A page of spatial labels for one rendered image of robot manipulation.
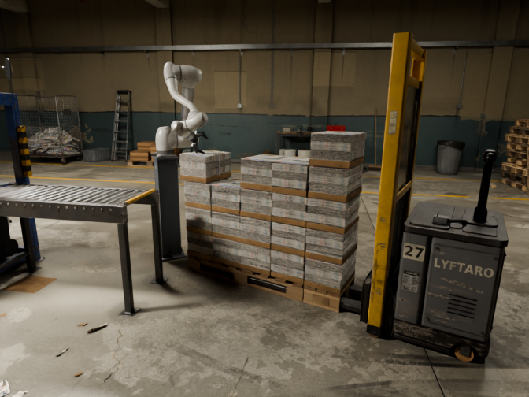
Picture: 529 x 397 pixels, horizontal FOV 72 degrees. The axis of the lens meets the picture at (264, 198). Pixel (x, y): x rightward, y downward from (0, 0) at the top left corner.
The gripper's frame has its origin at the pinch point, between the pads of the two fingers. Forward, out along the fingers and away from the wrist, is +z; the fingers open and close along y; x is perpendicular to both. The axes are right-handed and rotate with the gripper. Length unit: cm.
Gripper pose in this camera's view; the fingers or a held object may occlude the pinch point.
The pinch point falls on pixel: (204, 145)
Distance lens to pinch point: 326.9
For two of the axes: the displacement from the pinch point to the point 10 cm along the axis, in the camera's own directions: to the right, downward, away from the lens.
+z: 4.4, 2.6, 8.6
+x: 8.7, 1.3, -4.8
